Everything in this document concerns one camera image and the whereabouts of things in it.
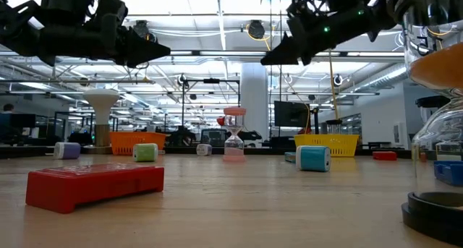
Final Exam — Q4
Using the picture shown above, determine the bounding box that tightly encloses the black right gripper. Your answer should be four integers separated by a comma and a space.
260, 4, 396, 67

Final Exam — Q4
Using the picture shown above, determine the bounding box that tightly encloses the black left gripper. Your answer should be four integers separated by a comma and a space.
0, 22, 172, 69

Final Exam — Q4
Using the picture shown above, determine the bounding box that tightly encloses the pink hourglass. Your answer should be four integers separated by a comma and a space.
222, 106, 247, 163

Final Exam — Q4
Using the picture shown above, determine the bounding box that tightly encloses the green and white charger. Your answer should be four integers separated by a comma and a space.
132, 142, 159, 163

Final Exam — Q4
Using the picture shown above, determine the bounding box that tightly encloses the purple and white charger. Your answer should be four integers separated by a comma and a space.
54, 142, 82, 161
195, 143, 213, 157

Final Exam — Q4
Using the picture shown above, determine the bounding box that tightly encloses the red rectangular plastic case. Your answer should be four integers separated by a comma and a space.
372, 150, 398, 162
25, 163, 165, 215

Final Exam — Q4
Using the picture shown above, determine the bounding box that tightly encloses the white building column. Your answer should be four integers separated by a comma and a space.
239, 61, 270, 141

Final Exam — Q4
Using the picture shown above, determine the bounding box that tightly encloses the black monitor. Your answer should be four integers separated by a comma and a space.
273, 100, 311, 129

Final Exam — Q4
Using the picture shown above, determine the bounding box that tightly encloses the white light bulb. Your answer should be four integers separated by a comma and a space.
82, 88, 121, 147

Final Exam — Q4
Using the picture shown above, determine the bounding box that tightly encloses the orange plastic basket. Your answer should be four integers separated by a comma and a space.
109, 131, 169, 156

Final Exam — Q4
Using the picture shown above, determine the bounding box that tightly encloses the yellow plastic basket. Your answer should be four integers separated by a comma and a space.
294, 134, 360, 158

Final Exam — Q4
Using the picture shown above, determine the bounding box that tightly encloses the blue and white charger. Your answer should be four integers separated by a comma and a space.
295, 145, 332, 174

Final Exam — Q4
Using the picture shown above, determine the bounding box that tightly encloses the person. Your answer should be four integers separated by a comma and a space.
0, 103, 16, 133

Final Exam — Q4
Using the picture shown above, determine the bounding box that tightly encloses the black hourglass orange sand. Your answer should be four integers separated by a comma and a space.
386, 0, 463, 247

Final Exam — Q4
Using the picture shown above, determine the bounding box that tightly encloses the blue digital display device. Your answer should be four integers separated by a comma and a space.
433, 161, 463, 187

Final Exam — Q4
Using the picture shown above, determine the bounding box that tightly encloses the black ceiling cord reel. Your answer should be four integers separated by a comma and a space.
247, 19, 267, 40
132, 19, 157, 43

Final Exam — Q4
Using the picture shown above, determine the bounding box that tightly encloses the black hanging cable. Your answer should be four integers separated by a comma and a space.
279, 0, 283, 101

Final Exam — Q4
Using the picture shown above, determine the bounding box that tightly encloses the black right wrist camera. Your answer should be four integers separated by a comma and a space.
287, 0, 315, 35

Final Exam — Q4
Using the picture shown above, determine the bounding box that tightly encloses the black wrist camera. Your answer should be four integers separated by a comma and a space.
88, 0, 128, 32
287, 0, 315, 35

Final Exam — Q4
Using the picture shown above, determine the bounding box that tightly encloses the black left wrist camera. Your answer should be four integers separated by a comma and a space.
88, 0, 128, 32

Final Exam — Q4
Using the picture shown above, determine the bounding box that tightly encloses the black metal rig frame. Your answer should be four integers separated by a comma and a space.
182, 77, 242, 147

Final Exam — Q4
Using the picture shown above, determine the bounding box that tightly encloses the black aluminium table frame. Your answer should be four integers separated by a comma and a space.
0, 145, 413, 160

